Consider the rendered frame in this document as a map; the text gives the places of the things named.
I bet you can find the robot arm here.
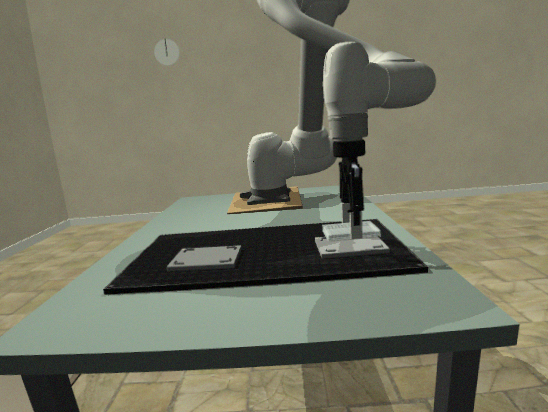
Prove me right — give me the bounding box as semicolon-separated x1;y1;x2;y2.
240;0;436;205

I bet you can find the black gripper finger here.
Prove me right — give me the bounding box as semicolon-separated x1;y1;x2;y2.
342;163;364;239
339;162;350;223

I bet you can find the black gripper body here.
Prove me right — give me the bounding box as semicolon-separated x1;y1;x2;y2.
333;139;365;179

